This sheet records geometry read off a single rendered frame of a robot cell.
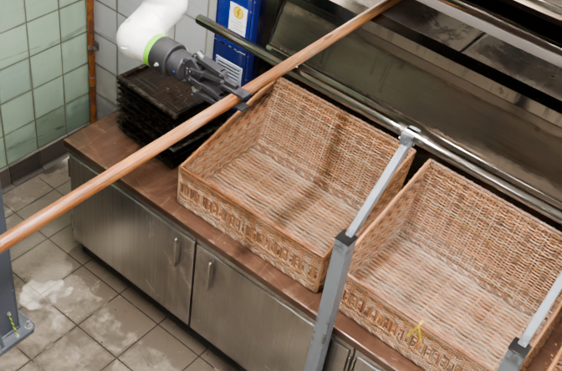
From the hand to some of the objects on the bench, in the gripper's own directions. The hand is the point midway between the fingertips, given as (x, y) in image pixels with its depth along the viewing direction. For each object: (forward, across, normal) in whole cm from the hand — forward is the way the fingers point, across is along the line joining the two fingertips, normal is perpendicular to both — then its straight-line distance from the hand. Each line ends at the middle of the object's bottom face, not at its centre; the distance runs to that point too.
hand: (236, 96), depth 200 cm
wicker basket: (0, +61, -34) cm, 70 cm away
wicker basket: (+59, +61, -34) cm, 92 cm away
